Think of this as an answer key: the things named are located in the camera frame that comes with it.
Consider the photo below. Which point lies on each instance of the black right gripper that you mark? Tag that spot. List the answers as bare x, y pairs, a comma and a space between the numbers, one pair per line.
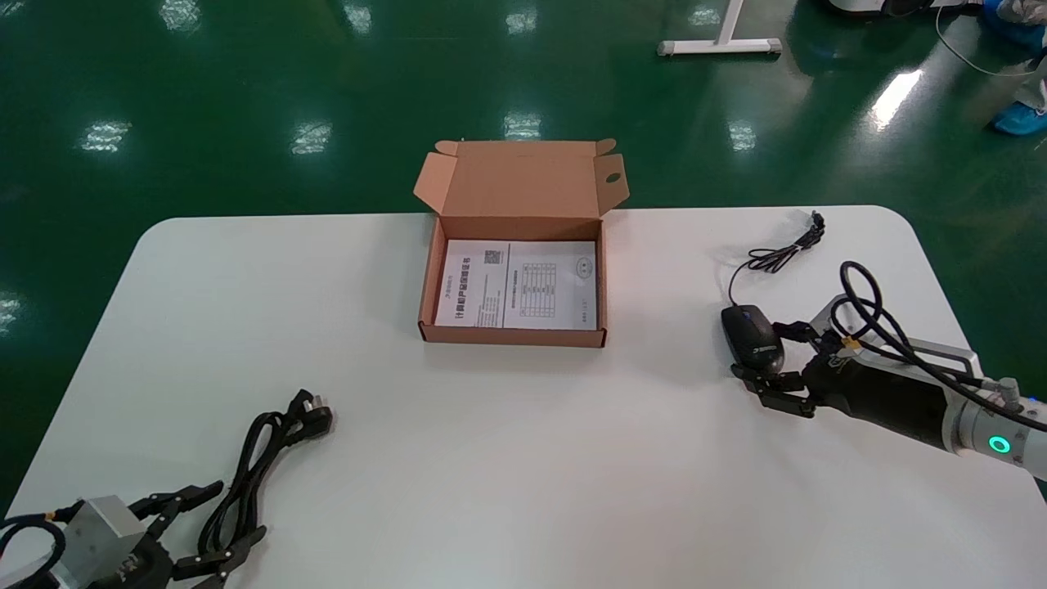
883, 401

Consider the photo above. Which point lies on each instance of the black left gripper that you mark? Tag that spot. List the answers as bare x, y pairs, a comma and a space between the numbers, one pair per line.
143, 573

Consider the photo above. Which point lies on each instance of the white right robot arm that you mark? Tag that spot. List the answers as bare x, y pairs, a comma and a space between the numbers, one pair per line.
981, 425

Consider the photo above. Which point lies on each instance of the open brown cardboard storage box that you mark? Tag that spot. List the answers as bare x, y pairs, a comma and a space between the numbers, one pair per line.
523, 184

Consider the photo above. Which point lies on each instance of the white printed paper manual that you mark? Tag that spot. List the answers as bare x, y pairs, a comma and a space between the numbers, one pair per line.
523, 286

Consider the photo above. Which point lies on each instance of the white table leg base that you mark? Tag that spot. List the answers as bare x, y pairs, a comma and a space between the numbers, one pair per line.
720, 46

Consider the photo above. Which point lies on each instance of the white wheeled robot with pillar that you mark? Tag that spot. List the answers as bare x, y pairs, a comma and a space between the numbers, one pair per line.
900, 6

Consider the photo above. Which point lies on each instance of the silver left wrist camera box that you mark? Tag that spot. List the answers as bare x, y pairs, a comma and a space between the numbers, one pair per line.
102, 532

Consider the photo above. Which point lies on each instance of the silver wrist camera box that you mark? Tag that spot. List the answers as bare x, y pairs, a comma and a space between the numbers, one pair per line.
941, 356
102, 532

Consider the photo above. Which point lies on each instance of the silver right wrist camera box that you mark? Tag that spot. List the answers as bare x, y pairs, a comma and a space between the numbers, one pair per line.
941, 356

